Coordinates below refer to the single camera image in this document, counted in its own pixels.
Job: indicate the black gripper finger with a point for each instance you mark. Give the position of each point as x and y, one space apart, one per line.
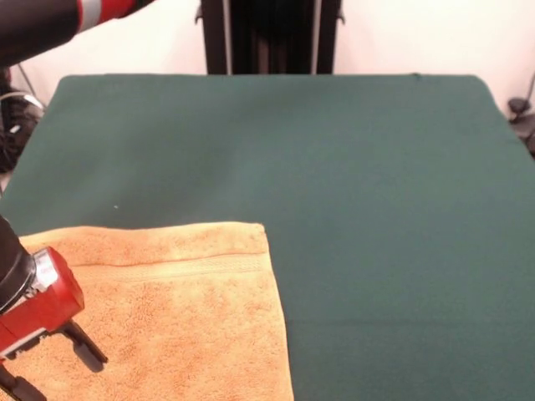
85 346
21 386

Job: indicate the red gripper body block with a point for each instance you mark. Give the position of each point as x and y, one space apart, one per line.
46 309

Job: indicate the orange terry towel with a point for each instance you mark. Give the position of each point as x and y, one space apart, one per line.
188 313

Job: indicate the black equipment pile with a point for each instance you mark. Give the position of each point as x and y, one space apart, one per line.
12 138

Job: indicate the dark green tablecloth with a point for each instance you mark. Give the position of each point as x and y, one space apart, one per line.
376 167

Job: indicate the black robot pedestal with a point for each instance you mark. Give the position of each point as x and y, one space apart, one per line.
271 37

